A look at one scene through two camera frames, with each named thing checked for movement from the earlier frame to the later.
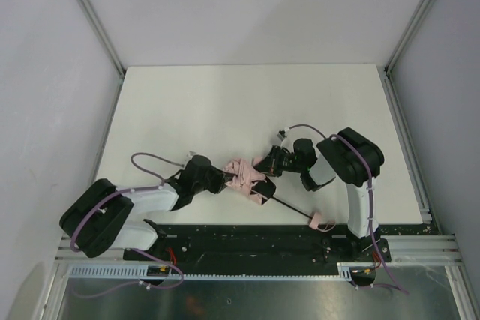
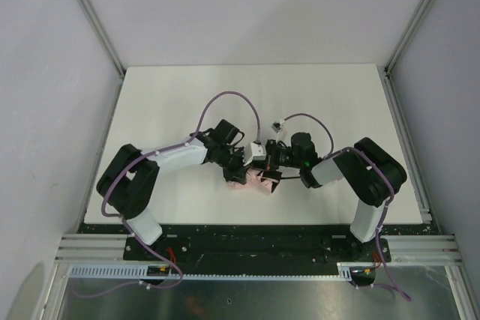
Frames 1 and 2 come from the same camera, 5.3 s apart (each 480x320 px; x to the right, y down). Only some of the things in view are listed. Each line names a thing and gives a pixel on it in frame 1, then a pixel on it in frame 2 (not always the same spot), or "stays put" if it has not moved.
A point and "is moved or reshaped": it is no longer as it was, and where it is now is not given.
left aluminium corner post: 94,14 stays put
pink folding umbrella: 245,179 is moved or reshaped
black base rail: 257,245 stays put
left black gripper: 219,178 → 235,173
